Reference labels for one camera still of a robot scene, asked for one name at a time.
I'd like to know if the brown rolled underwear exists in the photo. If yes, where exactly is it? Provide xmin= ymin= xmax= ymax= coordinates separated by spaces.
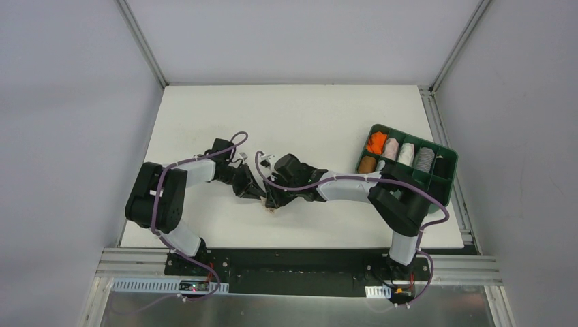
xmin=357 ymin=155 xmax=377 ymax=174

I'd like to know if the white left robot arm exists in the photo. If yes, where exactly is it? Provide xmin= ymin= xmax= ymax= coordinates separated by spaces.
xmin=125 ymin=138 xmax=265 ymax=276

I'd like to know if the grey striped rolled underwear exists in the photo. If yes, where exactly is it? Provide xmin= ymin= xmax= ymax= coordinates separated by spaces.
xmin=414 ymin=147 xmax=436 ymax=173

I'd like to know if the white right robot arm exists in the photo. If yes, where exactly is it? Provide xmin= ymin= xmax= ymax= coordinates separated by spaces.
xmin=256 ymin=152 xmax=435 ymax=279

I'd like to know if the green compartment tray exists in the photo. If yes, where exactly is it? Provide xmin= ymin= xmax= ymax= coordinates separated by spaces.
xmin=350 ymin=123 xmax=459 ymax=210

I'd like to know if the orange rolled underwear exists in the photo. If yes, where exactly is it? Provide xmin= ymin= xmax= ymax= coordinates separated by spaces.
xmin=365 ymin=131 xmax=388 ymax=155

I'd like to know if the white black rolled underwear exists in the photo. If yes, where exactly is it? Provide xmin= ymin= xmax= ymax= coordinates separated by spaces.
xmin=375 ymin=160 xmax=386 ymax=172

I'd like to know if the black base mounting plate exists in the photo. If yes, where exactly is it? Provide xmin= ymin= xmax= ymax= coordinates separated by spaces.
xmin=164 ymin=248 xmax=430 ymax=298

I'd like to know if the pink rolled underwear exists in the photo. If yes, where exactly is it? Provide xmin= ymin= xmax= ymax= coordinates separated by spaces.
xmin=382 ymin=138 xmax=399 ymax=161

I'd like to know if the black underwear beige waistband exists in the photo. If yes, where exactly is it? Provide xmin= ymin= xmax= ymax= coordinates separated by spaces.
xmin=261 ymin=198 xmax=286 ymax=214

